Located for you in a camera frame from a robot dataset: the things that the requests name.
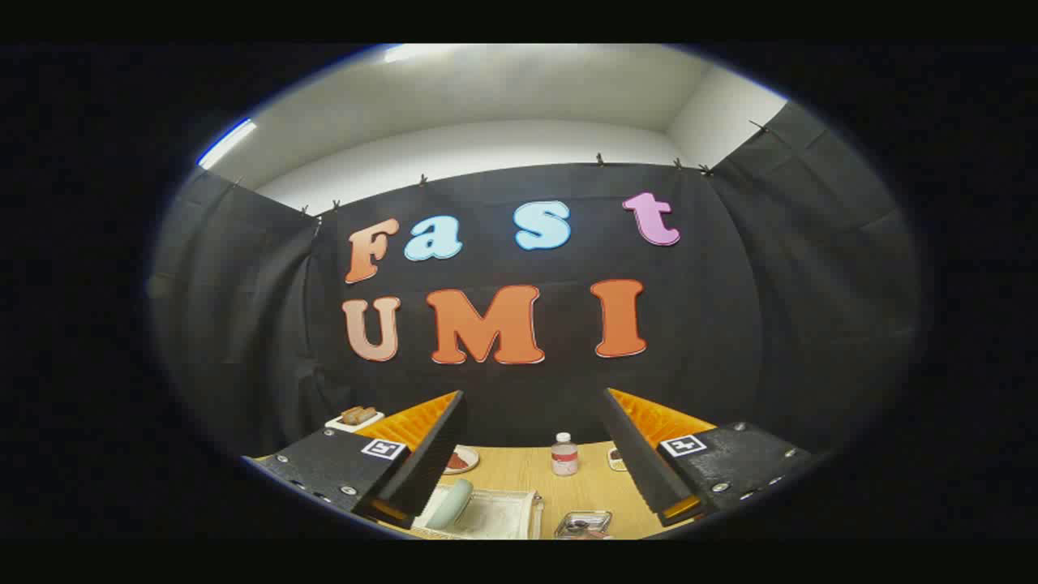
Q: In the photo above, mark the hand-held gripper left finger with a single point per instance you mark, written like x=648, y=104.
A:
x=430, y=454

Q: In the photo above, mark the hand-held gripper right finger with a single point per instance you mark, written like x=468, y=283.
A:
x=645, y=462

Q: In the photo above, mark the pale green plate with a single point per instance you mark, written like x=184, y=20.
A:
x=450, y=503

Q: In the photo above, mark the white divided dish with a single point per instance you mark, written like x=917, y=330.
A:
x=616, y=460

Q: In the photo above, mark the oval beige plate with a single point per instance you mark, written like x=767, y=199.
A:
x=462, y=462

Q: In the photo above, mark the red meat patty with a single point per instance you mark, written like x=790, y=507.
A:
x=458, y=461

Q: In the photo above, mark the clear plastic bottle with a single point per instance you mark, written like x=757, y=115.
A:
x=564, y=456

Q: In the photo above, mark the toast slice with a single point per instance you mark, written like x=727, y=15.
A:
x=358, y=414

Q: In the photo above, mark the white toaster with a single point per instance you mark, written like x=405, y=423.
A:
x=353, y=422

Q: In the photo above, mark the white drip mat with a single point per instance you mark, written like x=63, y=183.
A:
x=499, y=515

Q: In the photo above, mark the ceiling light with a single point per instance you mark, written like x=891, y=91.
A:
x=227, y=143
x=413, y=53

